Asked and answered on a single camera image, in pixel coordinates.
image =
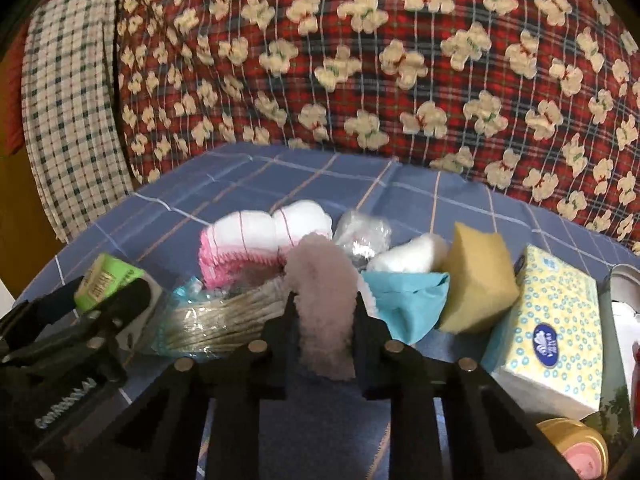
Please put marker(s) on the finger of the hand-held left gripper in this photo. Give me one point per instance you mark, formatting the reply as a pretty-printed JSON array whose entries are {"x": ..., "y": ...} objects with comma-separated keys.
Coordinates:
[
  {"x": 122, "y": 310},
  {"x": 45, "y": 312}
]

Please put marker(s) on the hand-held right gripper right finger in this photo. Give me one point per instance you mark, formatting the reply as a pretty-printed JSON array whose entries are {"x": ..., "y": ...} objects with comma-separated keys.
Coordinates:
[{"x": 370, "y": 350}]

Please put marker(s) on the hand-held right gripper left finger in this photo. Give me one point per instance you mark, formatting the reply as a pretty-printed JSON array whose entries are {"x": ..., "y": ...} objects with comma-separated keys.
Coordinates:
[{"x": 277, "y": 345}]

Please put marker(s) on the green label packet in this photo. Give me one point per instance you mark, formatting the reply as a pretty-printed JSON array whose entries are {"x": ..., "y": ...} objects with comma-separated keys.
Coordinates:
[{"x": 102, "y": 275}]

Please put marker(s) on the fluffy mauve plush band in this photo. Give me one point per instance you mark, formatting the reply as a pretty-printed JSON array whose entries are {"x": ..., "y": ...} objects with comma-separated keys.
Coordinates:
[{"x": 320, "y": 300}]

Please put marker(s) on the yellow sponge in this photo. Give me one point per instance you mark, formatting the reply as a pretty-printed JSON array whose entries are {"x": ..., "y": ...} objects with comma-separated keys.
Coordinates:
[{"x": 477, "y": 280}]

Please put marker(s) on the round metal tin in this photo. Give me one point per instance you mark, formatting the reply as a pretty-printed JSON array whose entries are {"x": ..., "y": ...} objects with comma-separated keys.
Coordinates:
[{"x": 617, "y": 290}]

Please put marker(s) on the bag of cotton swabs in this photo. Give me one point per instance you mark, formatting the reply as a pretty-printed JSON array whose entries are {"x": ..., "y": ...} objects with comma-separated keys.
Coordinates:
[{"x": 225, "y": 317}]

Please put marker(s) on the teal sock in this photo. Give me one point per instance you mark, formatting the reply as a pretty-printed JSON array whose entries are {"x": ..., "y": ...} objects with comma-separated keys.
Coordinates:
[{"x": 405, "y": 300}]

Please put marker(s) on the white cotton roll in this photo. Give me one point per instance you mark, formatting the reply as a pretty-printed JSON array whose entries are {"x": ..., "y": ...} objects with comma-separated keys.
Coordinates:
[{"x": 407, "y": 255}]

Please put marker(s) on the clear plastic wrapped bundle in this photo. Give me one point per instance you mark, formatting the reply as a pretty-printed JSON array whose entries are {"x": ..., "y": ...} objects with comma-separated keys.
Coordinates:
[{"x": 362, "y": 237}]

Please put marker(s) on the pink and white rolled towel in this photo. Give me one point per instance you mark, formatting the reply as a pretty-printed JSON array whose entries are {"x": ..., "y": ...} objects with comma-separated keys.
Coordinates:
[{"x": 250, "y": 235}]

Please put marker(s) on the blue plaid sheet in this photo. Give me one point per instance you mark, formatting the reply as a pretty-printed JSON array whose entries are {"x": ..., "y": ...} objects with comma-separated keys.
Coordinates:
[{"x": 280, "y": 180}]

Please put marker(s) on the yellow patterned tissue pack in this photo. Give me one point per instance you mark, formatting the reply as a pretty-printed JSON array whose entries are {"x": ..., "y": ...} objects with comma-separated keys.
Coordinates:
[{"x": 555, "y": 325}]

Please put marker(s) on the green checked hanging cloth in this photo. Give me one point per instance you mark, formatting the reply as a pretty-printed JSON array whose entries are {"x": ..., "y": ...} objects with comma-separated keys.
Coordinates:
[{"x": 70, "y": 110}]

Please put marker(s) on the red padded garment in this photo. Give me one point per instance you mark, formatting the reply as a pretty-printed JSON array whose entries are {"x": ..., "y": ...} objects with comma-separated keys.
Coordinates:
[{"x": 15, "y": 90}]

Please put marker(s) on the gold lid jar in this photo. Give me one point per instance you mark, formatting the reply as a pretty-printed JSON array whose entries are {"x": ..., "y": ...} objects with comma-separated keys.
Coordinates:
[{"x": 580, "y": 447}]

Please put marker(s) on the white cloth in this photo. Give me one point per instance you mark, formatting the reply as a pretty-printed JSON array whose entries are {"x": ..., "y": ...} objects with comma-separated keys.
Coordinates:
[{"x": 626, "y": 325}]

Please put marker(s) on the red plaid bear blanket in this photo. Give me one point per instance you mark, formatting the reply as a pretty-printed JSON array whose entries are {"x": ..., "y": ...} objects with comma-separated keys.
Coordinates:
[{"x": 380, "y": 60}]

